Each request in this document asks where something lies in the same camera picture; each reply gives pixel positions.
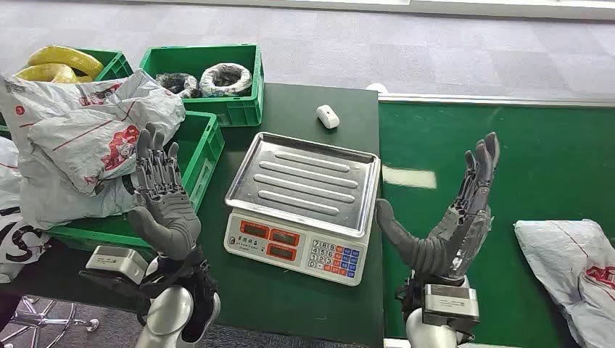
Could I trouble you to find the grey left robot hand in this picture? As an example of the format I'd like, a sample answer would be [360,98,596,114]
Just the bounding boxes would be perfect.
[126,122,202,262]

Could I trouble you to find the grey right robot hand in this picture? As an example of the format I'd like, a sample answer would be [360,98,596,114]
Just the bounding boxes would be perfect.
[375,132,501,283]

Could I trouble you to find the grey package with red print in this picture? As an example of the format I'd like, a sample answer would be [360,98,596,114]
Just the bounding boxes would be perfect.
[513,218,615,348]

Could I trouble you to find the large green crate with packages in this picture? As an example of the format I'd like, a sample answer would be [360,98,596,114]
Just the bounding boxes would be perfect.
[45,111,226,252]

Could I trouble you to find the grey bag with red cartoon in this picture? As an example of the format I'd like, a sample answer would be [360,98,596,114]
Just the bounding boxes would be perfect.
[28,112,145,196]

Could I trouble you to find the grey bag with black letters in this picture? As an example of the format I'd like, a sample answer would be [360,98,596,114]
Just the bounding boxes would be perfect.
[19,158,141,231]

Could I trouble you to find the green crate with wrapped rolls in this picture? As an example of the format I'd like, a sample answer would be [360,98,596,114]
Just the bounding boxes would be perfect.
[139,43,265,129]

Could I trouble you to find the white scale with steel tray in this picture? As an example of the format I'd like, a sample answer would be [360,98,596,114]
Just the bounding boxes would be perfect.
[223,132,382,288]

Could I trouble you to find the grey bag with bold lettering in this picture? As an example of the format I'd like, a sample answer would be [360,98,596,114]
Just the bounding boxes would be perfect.
[0,136,52,284]

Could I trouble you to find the large crumpled grey mail bag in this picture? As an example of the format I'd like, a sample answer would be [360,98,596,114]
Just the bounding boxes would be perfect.
[0,69,187,162]

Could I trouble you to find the green crate with yellow rolls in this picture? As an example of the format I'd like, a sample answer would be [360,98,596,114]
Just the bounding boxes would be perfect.
[0,48,135,140]

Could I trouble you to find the chrome chair base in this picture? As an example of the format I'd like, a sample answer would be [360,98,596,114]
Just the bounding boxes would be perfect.
[0,295,101,348]

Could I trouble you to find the small white plastic device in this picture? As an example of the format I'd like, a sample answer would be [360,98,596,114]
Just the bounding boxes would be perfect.
[315,104,341,130]

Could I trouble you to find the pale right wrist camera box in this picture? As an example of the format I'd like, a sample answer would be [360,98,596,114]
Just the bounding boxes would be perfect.
[421,283,482,334]

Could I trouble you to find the dark wrapped wire roll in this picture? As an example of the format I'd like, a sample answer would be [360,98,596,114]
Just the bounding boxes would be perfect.
[154,72,202,99]

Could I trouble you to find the silver conveyor side rail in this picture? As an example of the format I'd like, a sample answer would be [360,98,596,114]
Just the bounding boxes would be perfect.
[376,92,615,108]

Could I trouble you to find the white wrapped wire roll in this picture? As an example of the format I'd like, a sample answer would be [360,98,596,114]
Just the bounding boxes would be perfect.
[199,62,254,99]

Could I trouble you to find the yellow wire roll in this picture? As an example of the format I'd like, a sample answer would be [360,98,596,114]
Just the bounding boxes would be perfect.
[27,45,105,80]
[13,63,78,86]

